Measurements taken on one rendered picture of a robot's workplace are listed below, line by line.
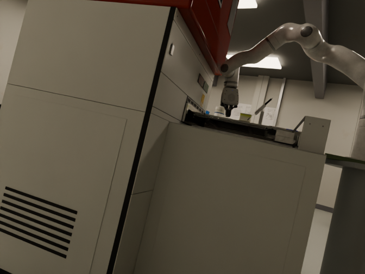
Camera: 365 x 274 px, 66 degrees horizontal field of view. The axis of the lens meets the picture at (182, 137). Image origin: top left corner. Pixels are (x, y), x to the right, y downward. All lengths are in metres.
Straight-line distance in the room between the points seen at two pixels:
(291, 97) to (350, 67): 6.60
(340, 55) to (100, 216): 1.25
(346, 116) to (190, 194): 6.96
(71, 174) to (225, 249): 0.66
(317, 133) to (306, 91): 6.88
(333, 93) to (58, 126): 7.36
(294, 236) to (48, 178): 0.97
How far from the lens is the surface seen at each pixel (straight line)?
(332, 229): 1.38
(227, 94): 1.68
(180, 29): 1.18
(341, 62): 1.51
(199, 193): 1.16
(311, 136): 1.21
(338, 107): 7.96
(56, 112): 1.24
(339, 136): 7.83
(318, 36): 1.56
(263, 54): 1.68
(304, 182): 1.14
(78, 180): 1.15
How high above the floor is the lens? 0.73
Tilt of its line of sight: 2 degrees up
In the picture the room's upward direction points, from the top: 13 degrees clockwise
